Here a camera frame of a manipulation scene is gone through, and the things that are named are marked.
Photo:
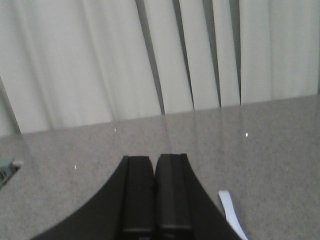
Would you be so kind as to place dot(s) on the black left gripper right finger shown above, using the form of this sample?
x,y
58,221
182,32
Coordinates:
x,y
183,209

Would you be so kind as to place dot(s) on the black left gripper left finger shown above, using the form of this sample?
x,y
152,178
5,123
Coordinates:
x,y
123,209

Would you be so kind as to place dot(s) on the light blue plastic spoon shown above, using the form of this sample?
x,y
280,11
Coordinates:
x,y
230,214

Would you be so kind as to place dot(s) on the green sink drain rack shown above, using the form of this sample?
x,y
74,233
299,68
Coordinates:
x,y
8,168

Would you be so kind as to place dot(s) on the grey white curtain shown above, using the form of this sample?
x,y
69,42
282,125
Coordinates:
x,y
69,63

